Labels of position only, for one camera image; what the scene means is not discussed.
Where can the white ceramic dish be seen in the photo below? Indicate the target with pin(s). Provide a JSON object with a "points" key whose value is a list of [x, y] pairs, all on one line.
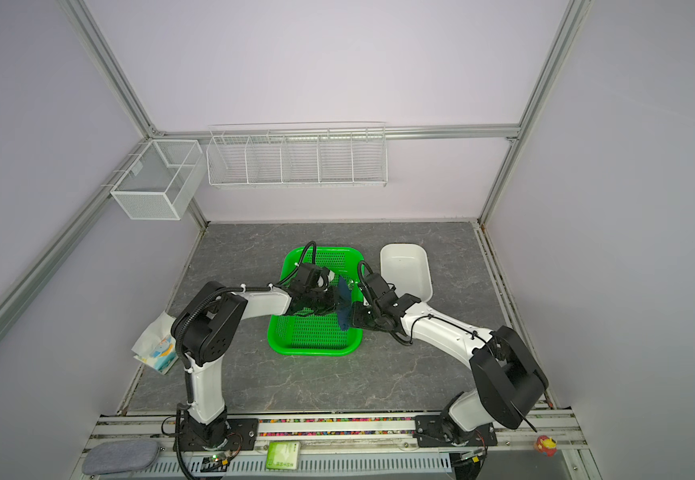
{"points": [[406, 266]]}

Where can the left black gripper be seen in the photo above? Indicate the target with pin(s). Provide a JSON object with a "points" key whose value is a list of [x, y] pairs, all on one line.
{"points": [[333, 302]]}

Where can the dark blue paper napkin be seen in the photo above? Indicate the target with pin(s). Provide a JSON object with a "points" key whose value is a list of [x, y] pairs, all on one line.
{"points": [[344, 306]]}

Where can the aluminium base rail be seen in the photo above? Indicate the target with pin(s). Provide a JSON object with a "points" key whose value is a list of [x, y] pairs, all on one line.
{"points": [[344, 444]]}

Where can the grey cloth pad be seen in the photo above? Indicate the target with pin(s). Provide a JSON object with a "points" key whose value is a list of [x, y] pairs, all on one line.
{"points": [[121, 457]]}

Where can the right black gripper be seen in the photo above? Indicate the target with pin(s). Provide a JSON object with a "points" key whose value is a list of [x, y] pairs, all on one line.
{"points": [[357, 316]]}

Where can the white mesh box basket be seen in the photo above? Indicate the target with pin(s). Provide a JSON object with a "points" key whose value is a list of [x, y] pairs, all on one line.
{"points": [[162, 181]]}

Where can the white wire shelf rack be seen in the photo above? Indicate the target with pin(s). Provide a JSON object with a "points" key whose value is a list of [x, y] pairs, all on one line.
{"points": [[298, 154]]}

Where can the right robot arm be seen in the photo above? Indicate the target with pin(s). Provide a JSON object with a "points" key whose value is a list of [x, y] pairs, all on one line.
{"points": [[508, 379]]}

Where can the tissue pack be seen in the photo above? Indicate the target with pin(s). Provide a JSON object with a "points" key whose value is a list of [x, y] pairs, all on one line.
{"points": [[156, 347]]}

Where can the green plastic basket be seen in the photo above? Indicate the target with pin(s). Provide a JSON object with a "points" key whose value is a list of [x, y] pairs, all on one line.
{"points": [[306, 334]]}

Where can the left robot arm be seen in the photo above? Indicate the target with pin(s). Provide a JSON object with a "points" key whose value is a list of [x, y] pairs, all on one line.
{"points": [[204, 332]]}

